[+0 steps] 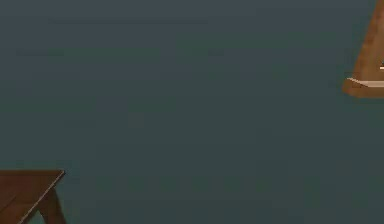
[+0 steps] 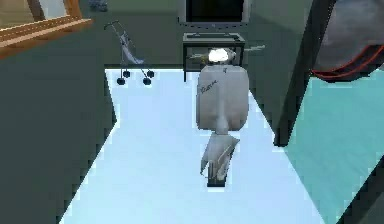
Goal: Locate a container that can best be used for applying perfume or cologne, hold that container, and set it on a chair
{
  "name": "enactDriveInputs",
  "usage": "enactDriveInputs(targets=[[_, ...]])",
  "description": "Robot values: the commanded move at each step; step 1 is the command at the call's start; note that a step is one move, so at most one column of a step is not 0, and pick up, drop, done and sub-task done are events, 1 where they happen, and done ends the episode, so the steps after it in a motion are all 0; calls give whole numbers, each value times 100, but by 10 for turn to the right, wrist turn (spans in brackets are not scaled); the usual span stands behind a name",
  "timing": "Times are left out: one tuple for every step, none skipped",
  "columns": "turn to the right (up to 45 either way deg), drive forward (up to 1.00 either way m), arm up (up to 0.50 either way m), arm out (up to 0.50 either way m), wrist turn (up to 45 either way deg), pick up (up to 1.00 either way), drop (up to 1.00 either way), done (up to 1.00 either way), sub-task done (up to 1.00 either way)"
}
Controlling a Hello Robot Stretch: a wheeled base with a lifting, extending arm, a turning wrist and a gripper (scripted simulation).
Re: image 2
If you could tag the grey swivel chair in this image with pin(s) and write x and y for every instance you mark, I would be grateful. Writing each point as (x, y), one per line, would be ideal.
(221, 100)

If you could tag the black television set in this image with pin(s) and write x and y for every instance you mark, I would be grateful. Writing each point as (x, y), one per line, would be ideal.
(215, 10)

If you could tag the white round object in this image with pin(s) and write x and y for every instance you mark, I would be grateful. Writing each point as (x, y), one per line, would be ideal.
(218, 55)

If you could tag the grey folding stroller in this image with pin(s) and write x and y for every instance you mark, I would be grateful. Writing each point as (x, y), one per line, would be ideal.
(128, 50)

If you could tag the wooden framed mirror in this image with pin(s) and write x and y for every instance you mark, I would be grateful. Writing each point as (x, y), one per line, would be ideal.
(40, 30)

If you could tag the grey cloth with red trim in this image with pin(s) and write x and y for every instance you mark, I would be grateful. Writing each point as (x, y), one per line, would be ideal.
(350, 36)

